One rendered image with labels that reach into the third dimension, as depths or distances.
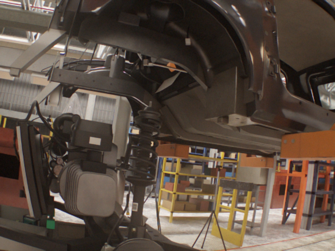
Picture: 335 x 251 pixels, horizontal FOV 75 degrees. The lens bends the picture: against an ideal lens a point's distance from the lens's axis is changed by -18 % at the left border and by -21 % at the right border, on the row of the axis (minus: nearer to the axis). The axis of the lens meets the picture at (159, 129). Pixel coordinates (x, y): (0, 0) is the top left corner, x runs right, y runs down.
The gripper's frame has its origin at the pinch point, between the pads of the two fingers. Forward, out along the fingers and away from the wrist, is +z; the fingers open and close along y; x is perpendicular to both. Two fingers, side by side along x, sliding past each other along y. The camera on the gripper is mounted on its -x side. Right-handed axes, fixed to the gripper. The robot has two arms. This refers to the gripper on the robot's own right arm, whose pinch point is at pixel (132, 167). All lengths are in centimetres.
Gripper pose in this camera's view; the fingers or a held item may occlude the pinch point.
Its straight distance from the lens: 296.4
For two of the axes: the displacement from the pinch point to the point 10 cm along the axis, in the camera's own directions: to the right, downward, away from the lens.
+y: -3.8, 0.8, 9.2
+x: -1.2, 9.8, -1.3
